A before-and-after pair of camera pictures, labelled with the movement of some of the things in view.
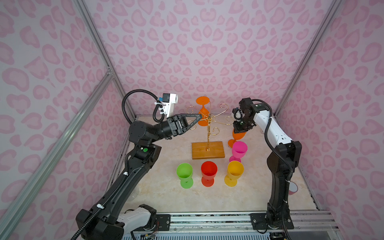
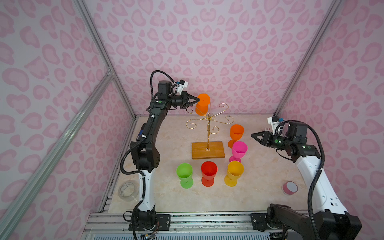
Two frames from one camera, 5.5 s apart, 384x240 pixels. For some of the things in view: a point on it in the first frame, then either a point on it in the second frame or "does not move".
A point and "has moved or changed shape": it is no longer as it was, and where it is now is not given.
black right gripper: [238, 129] -> [267, 139]
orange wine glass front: [236, 136] does not move
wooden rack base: [199, 152] does not move
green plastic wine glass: [185, 171] does not move
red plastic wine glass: [209, 170] does not move
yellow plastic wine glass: [234, 171] does not move
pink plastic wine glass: [239, 150] does not move
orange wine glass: [203, 100] has moved or changed shape
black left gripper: [176, 124] -> [184, 102]
